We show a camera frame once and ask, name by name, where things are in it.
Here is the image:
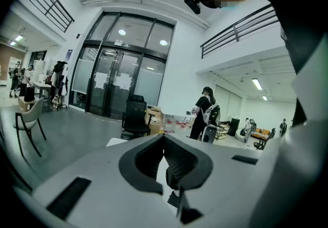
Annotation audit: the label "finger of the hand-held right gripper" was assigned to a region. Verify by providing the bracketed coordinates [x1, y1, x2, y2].
[250, 116, 328, 228]
[292, 34, 328, 123]

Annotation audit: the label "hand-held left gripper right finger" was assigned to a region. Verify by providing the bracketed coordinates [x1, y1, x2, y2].
[163, 133, 282, 228]

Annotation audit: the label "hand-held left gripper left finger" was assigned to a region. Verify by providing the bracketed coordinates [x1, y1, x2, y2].
[30, 133, 180, 228]

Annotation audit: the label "black office chair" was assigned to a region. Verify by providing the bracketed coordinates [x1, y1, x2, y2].
[253, 128, 276, 150]
[120, 94, 156, 140]

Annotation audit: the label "black tall case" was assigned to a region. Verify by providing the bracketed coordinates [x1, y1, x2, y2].
[227, 118, 241, 137]

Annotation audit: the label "orange sofa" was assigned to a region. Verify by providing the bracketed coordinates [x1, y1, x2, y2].
[251, 128, 271, 140]

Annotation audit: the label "long ceiling light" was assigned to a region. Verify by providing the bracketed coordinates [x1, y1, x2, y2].
[251, 78, 263, 91]

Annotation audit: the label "white black backpack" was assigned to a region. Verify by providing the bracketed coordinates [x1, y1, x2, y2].
[202, 103, 221, 127]

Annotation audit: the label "large brown cardboard box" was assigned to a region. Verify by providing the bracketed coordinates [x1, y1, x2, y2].
[148, 121, 166, 135]

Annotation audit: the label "row of water jugs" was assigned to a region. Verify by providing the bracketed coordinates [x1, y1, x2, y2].
[163, 118, 192, 134]

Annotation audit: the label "person's black clothing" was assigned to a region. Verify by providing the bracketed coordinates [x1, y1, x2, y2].
[252, 0, 328, 75]

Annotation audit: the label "small brown cardboard box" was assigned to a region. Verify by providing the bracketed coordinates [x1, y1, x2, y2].
[145, 108, 165, 123]

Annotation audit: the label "beige chair black legs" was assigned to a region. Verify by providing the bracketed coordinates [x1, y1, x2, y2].
[12, 97, 48, 158]

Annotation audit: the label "white paper notice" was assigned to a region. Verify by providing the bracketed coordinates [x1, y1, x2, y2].
[114, 73, 133, 91]
[94, 72, 109, 90]

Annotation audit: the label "black-framed glass door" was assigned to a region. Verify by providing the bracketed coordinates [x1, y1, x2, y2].
[69, 11, 177, 120]

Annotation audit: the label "coat rack with clothes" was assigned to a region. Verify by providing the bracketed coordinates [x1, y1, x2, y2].
[49, 60, 70, 112]

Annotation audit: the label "white desk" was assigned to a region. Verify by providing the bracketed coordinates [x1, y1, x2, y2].
[33, 82, 52, 113]

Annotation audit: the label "metal wire shelf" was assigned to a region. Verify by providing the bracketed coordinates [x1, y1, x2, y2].
[216, 123, 230, 140]

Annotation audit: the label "black head-mounted camera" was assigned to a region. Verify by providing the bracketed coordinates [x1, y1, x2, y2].
[183, 0, 201, 15]

